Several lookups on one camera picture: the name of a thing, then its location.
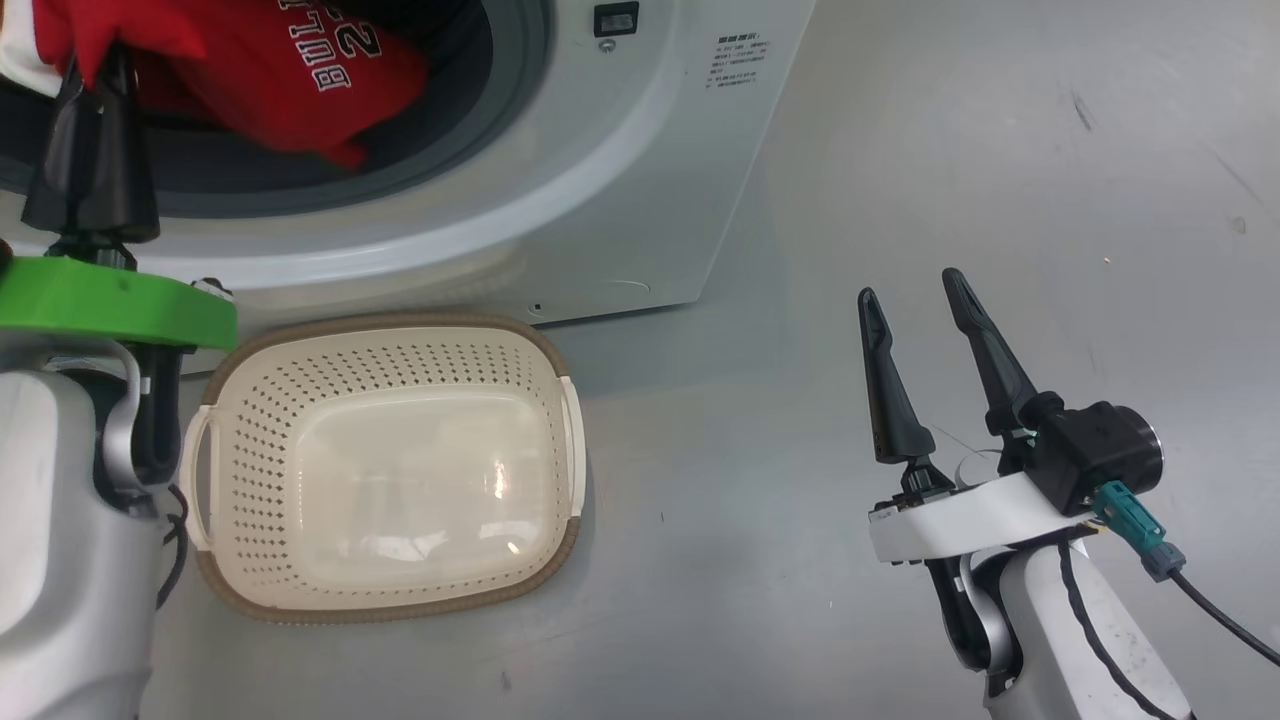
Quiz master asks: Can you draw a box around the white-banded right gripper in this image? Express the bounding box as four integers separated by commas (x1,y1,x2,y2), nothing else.
857,268,1101,676

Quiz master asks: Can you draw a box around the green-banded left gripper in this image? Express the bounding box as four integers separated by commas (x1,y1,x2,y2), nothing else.
0,45,239,491

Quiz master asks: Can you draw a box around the red basketball jersey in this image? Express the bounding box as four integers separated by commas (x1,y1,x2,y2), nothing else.
0,0,431,171

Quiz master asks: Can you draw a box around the white front-load washing machine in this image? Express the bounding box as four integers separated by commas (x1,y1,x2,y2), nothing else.
0,0,816,376

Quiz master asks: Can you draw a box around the grey rubber door seal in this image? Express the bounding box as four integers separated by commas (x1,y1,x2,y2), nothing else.
0,0,556,219

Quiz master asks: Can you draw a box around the cream perforated laundry basket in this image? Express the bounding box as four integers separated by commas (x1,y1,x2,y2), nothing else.
178,312,588,626

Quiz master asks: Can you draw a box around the printed text notice label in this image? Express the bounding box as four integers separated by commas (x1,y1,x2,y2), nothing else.
707,35,769,91

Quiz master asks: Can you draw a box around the braided black right arm cable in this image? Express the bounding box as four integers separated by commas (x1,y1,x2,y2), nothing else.
1058,540,1186,720

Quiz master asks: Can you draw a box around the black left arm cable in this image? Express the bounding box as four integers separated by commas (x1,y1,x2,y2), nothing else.
155,485,191,611

